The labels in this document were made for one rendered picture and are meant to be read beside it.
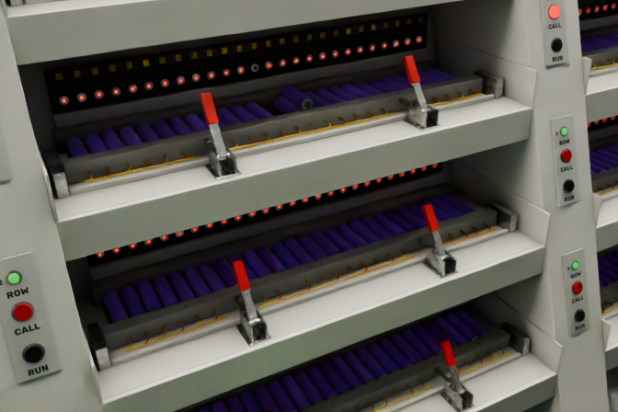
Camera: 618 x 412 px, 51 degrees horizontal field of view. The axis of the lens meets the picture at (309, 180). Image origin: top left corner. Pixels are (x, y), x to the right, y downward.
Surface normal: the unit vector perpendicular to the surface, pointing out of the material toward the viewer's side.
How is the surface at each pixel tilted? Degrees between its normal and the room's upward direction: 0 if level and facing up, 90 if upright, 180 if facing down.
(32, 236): 90
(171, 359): 17
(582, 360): 90
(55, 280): 90
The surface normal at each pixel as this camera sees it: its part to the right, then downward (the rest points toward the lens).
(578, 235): 0.43, 0.11
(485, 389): -0.03, -0.90
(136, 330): 0.45, 0.39
